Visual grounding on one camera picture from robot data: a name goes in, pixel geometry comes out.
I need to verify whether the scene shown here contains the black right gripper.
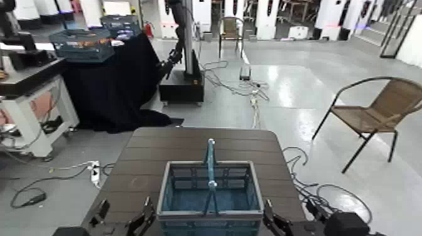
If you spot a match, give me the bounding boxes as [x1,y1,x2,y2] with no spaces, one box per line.
[262,198,330,236]

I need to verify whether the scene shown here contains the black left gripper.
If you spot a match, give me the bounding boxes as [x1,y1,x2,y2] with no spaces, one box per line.
[77,196,156,236]

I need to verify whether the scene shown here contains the blue crate with grey rim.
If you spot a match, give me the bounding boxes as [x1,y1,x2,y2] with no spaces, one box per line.
[156,138,264,236]

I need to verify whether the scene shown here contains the robot base with grey column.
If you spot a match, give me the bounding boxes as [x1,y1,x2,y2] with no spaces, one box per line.
[158,0,205,107]

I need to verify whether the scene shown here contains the blue crate with orange items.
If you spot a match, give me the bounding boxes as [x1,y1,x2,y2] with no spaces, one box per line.
[49,29,116,63]

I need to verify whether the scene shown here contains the dark blue plastic crate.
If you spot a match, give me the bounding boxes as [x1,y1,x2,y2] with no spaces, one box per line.
[100,14,142,41]

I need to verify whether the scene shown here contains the white power strip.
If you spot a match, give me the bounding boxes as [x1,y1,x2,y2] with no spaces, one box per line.
[89,160,100,186]

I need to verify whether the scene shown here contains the black power adapter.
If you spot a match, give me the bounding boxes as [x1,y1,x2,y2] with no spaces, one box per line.
[41,115,64,134]

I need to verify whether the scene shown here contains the white cart with dark top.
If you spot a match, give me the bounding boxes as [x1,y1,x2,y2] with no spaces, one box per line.
[0,57,80,162]

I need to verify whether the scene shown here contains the black tablecloth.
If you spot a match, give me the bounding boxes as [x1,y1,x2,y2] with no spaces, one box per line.
[62,33,185,134]

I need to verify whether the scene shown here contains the grey box device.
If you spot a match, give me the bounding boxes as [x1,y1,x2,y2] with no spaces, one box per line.
[239,65,252,81]

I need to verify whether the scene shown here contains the black box device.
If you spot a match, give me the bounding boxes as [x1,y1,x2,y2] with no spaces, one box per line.
[8,49,58,71]

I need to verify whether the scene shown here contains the white box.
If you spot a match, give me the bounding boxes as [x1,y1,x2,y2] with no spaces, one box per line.
[288,25,310,40]

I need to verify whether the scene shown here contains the white kiosk column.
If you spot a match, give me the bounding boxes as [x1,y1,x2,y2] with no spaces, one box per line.
[315,0,351,41]
[192,0,212,33]
[256,0,280,41]
[78,0,104,29]

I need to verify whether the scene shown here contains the white display panel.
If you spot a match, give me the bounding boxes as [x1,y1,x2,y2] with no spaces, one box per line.
[102,0,132,16]

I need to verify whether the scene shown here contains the black monitor stand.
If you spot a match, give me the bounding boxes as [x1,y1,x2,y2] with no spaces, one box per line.
[0,0,37,51]

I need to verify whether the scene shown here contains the tangled black cable bundle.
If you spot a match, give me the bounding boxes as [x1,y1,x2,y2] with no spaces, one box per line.
[283,146,373,225]

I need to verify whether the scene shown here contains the white floor cable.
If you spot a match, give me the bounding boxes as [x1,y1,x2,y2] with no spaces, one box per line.
[0,149,94,171]

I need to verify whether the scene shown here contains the black cable with adapter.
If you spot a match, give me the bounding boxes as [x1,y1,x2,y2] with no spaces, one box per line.
[9,164,92,209]

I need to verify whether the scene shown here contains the large wicker chair black frame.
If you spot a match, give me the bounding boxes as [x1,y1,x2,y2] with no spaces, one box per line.
[311,76,422,174]

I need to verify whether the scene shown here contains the white extension cord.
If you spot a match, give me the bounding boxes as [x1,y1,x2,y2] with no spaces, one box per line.
[250,95,262,129]

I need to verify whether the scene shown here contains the grey tangled floor cables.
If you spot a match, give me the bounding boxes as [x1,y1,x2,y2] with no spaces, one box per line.
[199,60,271,101]

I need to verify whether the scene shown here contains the black metal frame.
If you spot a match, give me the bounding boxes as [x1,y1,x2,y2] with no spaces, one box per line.
[379,0,419,60]

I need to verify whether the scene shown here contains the small wicker chair black frame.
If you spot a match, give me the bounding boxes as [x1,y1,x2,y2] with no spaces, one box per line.
[218,16,246,60]

